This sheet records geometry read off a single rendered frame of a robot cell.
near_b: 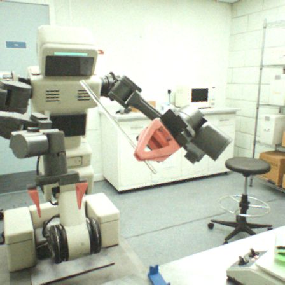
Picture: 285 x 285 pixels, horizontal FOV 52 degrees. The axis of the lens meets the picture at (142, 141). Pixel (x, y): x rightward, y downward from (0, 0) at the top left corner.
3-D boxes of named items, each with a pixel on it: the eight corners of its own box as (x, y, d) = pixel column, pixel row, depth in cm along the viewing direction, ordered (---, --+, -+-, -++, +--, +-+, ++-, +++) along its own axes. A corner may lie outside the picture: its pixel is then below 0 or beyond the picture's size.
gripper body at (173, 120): (156, 165, 55) (174, 149, 61) (192, 137, 49) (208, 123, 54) (135, 139, 56) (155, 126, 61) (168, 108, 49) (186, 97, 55)
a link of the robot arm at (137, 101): (194, 165, 114) (210, 145, 113) (196, 166, 100) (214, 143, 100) (109, 96, 120) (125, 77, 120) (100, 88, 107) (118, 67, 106)
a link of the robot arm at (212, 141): (169, 139, 69) (193, 111, 69) (208, 170, 67) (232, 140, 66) (163, 131, 58) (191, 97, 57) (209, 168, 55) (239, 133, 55)
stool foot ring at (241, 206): (208, 203, 245) (208, 198, 244) (243, 194, 262) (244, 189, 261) (243, 224, 209) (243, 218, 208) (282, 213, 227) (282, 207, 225)
